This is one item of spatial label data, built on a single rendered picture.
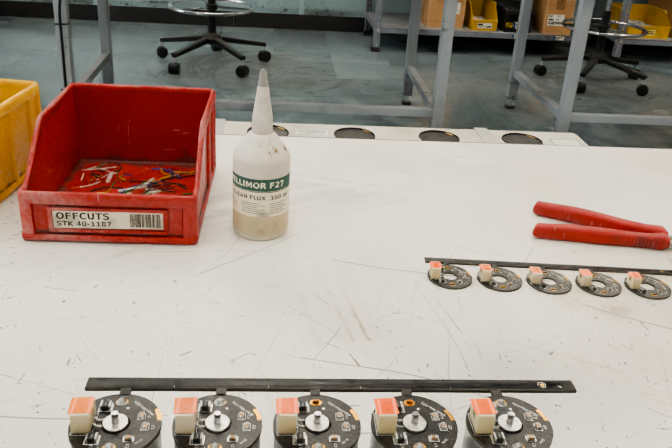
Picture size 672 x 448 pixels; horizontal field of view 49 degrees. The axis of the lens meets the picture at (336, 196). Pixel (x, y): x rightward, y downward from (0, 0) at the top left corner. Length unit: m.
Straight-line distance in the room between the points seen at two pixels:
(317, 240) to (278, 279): 0.05
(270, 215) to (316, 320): 0.09
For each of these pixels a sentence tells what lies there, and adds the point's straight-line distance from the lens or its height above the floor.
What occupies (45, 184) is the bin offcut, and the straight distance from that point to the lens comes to 0.48.
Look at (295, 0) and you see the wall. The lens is 4.57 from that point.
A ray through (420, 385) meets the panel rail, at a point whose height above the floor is 0.81.
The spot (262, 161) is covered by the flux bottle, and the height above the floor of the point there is 0.80.
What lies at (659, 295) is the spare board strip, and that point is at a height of 0.75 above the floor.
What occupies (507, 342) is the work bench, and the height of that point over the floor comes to 0.75.
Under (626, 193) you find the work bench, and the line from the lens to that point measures 0.57.
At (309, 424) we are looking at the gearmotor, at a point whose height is 0.81.
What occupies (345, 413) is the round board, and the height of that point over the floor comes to 0.81.
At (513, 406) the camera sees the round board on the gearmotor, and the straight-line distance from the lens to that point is 0.23.
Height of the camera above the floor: 0.96
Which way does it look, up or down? 25 degrees down
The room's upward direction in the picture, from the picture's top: 4 degrees clockwise
